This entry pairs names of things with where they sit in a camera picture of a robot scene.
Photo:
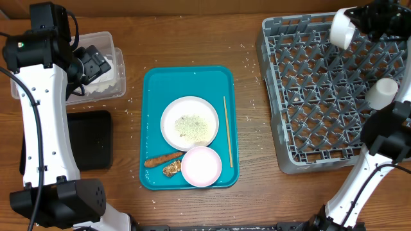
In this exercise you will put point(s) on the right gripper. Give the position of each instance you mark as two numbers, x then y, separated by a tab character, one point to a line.
364	18

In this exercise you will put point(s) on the black plastic tray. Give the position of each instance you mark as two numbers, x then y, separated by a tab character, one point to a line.
91	138

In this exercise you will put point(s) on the white plastic cup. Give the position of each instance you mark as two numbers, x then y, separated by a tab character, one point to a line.
381	93

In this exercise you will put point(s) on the large white plate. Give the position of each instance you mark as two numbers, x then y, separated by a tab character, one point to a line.
188	122

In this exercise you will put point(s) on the clear plastic waste bin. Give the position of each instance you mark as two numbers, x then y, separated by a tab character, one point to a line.
118	83

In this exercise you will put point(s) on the small pink bowl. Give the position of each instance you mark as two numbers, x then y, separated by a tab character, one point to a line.
201	166

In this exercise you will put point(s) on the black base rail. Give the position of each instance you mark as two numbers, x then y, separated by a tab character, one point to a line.
281	226

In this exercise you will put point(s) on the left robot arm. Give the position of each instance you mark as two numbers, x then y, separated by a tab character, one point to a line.
54	194

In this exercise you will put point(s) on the golden crumpled food scrap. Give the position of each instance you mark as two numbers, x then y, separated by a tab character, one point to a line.
172	169

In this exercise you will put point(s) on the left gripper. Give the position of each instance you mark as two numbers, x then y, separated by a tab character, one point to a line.
96	65

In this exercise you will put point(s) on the pale green bowl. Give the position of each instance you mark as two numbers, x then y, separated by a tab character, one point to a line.
342	29

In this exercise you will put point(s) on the white tissue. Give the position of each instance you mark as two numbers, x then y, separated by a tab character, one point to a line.
104	81

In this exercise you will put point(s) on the wooden chopstick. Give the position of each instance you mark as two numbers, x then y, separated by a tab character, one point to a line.
228	132

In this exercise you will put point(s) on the grey dishwasher rack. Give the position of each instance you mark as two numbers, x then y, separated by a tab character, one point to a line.
317	90

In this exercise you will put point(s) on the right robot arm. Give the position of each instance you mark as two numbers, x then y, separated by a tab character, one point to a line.
385	138

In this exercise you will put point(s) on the teal plastic serving tray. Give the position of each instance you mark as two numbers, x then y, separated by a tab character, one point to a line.
162	85

